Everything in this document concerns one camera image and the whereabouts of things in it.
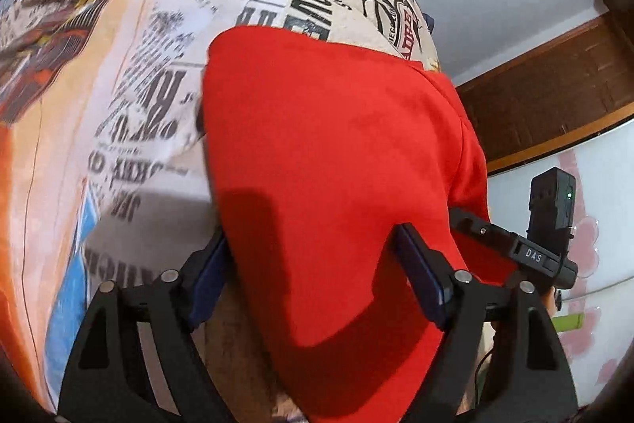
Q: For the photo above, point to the brown wooden door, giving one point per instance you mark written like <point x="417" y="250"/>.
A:
<point x="545" y="101"/>

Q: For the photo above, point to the red garment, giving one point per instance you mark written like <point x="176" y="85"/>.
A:
<point x="327" y="165"/>

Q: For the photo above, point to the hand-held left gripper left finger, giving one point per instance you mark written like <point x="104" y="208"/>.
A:
<point x="210" y="286"/>

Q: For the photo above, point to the newspaper print bed blanket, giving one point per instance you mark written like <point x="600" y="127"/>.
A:
<point x="114" y="106"/>

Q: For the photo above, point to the green cylindrical object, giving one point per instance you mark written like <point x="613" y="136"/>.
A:
<point x="568" y="322"/>

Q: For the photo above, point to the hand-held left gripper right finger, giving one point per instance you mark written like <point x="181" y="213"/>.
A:
<point x="421" y="277"/>

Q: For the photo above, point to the pink wall decoration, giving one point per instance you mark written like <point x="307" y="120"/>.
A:
<point x="602" y="254"/>

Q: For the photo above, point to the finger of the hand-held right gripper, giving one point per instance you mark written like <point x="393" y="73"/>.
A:
<point x="478" y="227"/>

